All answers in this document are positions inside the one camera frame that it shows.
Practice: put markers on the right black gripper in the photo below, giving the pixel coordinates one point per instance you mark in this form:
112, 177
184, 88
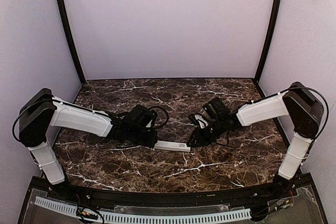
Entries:
197, 137

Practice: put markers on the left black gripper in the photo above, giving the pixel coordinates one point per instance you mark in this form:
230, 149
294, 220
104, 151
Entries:
151, 139

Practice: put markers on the white remote control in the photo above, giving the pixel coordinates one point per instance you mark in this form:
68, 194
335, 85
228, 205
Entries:
172, 146

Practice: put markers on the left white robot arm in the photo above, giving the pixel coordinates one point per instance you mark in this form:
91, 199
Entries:
44, 110

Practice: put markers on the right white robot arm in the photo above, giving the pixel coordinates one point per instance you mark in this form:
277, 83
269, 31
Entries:
307, 108

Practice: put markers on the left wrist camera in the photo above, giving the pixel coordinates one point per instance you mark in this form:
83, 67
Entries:
151, 118

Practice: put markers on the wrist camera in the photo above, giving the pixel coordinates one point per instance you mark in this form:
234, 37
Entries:
199, 120
151, 118

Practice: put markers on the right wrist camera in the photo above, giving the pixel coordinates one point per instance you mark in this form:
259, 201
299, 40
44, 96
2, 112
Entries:
199, 120

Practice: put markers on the black front rail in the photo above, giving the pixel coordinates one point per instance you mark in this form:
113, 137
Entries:
254, 196

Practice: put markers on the right grey cable duct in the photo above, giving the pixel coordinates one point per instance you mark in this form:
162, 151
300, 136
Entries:
221, 217

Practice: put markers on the grey cable duct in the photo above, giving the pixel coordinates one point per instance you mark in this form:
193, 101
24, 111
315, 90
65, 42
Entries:
221, 217
69, 209

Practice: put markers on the left grey cable duct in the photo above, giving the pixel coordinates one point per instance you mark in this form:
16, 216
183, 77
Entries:
69, 209

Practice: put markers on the left black frame post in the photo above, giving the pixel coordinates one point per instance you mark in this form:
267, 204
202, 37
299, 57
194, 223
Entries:
70, 40

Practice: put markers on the black frame post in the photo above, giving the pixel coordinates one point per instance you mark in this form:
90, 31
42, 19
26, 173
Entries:
70, 40
268, 39

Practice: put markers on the right black frame post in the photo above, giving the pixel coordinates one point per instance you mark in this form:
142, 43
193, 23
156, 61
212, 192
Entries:
268, 39

